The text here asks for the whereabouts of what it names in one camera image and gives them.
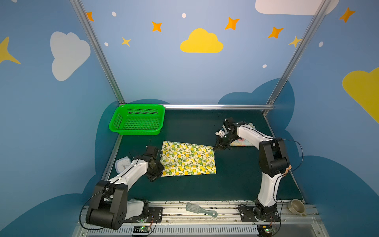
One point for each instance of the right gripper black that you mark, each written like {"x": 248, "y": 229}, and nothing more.
{"x": 224, "y": 140}

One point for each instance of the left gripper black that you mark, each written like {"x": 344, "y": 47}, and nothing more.
{"x": 157, "y": 171}

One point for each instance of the pastel floral skirt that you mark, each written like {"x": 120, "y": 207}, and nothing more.
{"x": 244, "y": 142}

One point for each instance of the green lemon print skirt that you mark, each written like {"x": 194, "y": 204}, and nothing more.
{"x": 185, "y": 159}

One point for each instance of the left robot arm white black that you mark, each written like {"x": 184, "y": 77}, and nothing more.
{"x": 109, "y": 205}

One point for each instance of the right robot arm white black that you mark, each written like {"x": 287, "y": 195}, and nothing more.
{"x": 273, "y": 159}

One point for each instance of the green plastic basket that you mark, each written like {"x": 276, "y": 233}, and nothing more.
{"x": 138, "y": 119}

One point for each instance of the green hair brush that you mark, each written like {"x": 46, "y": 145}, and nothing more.
{"x": 197, "y": 209}

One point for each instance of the terracotta ribbed vase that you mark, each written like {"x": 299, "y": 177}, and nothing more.
{"x": 288, "y": 169}

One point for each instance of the left controller circuit board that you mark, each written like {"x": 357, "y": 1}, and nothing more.
{"x": 139, "y": 230}

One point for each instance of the controller circuit board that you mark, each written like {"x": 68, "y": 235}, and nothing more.
{"x": 264, "y": 231}
{"x": 139, "y": 230}

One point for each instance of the beige ceramic cup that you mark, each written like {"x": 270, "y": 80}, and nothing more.
{"x": 297, "y": 207}

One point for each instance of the right controller circuit board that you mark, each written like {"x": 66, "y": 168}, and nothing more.
{"x": 264, "y": 231}

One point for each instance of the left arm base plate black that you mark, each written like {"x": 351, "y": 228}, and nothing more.
{"x": 154, "y": 213}

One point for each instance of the aluminium rail base frame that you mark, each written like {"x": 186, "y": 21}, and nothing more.
{"x": 177, "y": 222}

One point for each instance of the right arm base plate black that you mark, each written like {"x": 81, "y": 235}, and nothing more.
{"x": 248, "y": 214}

